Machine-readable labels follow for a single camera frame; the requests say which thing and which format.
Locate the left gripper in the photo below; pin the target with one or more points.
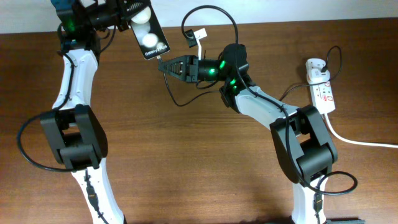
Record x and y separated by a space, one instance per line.
122 21

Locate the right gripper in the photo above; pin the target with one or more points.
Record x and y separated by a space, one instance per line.
186 76

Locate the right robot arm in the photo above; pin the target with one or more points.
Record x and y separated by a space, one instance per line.
304 148

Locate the white power strip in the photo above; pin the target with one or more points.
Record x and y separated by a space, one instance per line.
321 93

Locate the black Galaxy smartphone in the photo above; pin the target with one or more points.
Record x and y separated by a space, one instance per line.
149 34

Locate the white USB charger plug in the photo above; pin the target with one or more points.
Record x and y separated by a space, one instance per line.
315 76

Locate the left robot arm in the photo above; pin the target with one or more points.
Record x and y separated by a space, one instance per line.
76 138

